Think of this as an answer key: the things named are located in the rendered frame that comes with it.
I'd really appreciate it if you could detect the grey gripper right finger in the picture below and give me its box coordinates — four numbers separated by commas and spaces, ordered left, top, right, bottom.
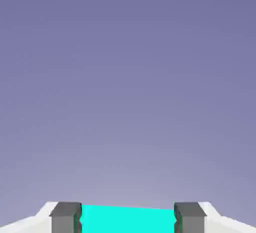
173, 201, 256, 233

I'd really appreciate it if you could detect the large cyan box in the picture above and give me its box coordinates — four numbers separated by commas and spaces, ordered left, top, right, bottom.
79, 204, 178, 233

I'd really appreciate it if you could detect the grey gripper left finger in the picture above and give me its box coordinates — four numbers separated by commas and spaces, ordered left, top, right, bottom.
0, 201, 83, 233

